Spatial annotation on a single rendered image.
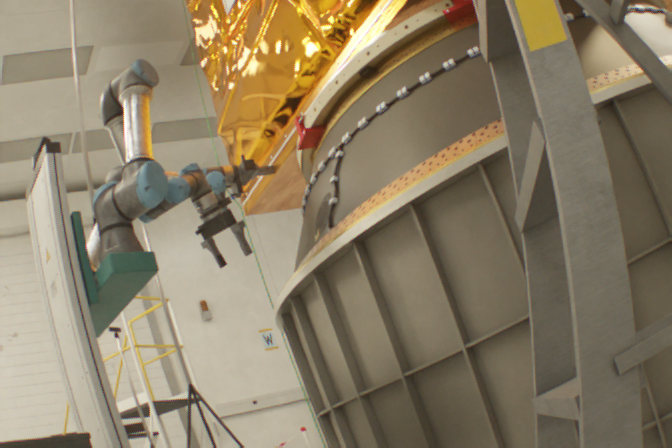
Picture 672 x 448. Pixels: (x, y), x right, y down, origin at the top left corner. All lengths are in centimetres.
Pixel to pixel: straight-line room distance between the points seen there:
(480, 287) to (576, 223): 85
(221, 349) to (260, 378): 70
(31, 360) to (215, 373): 288
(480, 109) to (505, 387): 67
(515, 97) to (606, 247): 54
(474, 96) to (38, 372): 802
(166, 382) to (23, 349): 223
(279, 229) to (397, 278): 927
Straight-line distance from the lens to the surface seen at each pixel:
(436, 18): 196
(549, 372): 111
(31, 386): 907
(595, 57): 173
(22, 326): 928
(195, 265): 1014
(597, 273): 70
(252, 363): 990
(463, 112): 169
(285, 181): 284
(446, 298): 154
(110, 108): 217
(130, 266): 184
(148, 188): 184
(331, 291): 185
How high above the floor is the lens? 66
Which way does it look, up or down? 19 degrees up
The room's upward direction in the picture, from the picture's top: 20 degrees counter-clockwise
